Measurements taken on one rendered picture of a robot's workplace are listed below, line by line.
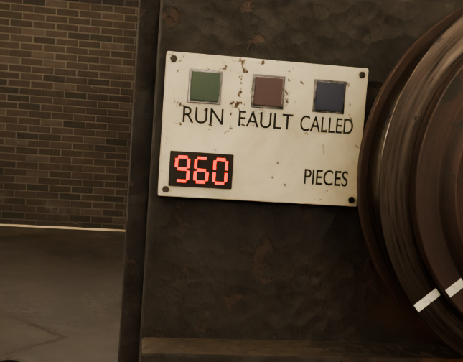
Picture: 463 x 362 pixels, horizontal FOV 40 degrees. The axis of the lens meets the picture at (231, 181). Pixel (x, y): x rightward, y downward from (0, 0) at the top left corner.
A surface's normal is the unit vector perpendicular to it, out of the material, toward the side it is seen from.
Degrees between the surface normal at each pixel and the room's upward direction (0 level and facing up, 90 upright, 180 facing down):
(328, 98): 90
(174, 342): 0
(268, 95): 90
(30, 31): 90
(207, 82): 90
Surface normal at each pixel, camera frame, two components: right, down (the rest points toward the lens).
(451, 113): 0.14, 0.09
